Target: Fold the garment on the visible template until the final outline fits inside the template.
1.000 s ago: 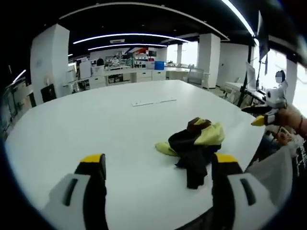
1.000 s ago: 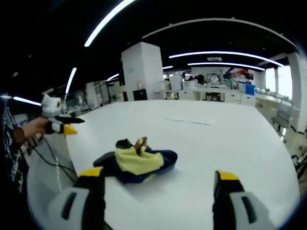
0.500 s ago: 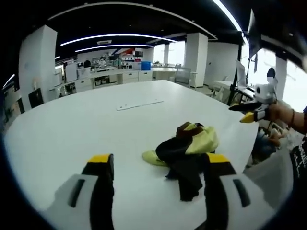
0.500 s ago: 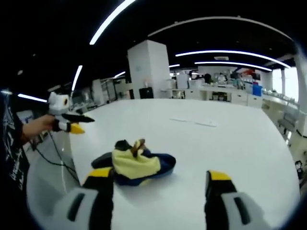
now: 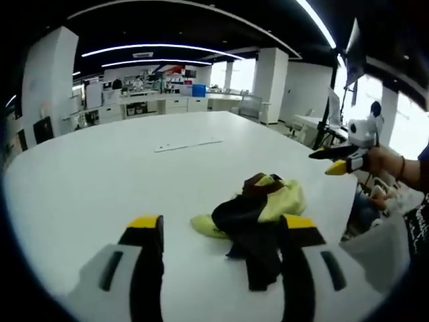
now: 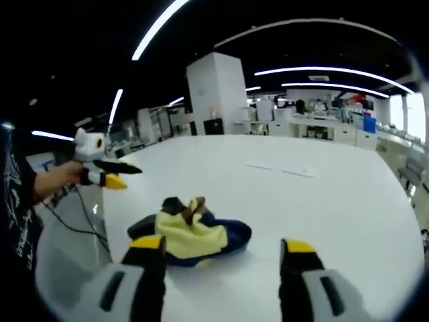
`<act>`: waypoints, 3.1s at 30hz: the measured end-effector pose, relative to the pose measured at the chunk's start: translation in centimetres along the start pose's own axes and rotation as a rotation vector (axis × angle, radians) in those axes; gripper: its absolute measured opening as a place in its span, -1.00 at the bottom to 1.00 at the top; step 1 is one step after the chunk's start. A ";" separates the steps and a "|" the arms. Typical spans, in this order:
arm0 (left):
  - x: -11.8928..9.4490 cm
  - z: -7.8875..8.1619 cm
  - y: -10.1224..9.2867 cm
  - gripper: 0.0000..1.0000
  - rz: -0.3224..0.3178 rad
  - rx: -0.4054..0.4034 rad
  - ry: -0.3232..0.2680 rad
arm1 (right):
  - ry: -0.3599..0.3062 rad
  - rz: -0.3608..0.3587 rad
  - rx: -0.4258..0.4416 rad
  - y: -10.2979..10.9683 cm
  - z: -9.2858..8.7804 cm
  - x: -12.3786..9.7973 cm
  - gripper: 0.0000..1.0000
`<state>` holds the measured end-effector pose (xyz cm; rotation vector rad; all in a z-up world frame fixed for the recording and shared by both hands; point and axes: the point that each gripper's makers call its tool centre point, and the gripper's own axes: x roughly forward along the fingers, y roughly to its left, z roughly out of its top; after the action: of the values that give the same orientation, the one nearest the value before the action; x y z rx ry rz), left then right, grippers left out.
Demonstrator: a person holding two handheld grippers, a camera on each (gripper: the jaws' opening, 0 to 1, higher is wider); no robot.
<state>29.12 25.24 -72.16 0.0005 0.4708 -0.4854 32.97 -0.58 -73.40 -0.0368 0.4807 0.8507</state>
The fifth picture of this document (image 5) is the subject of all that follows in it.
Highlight yellow and black garment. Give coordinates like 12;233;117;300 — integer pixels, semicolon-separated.
190;172;308;291

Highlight black panel on stand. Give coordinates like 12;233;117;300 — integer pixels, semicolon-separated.
344;16;369;89

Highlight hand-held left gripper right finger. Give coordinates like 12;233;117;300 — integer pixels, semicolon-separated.
279;214;385;322

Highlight grey mesh office chair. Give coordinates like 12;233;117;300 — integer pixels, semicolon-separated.
238;95;264;120

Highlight person's right hand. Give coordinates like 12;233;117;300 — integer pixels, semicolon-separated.
363;146;404;179

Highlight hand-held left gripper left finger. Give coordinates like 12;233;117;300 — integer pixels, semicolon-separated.
66;214;166;322

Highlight black tripod stand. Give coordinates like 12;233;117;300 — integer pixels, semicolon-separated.
313;50;348;151

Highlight long white counter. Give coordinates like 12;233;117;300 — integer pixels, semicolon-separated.
99;92;242;121

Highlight white desk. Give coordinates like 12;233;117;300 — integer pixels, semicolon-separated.
293;114;349;140

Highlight grey cloth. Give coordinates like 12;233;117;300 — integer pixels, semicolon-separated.
340;214;414;281

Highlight black chair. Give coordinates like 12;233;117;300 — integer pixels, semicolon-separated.
32;116;55;146

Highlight person's black printed shirt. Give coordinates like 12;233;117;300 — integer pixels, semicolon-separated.
402;193;429;272

